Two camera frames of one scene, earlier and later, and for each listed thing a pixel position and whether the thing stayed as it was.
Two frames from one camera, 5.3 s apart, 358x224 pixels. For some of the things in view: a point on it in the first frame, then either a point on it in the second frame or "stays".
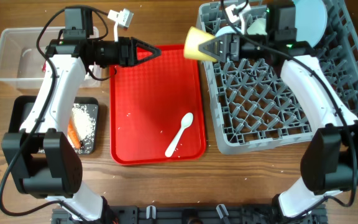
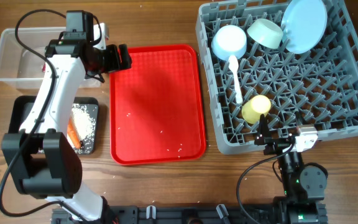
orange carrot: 73,134 stays
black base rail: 196,214 stays
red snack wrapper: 44,67 stays
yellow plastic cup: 194,37 -> 254,107
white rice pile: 85,121 stays
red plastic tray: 147,100 stays
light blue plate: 311,20 stays
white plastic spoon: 186,121 -> 234,64
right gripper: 229,46 -> 276,144
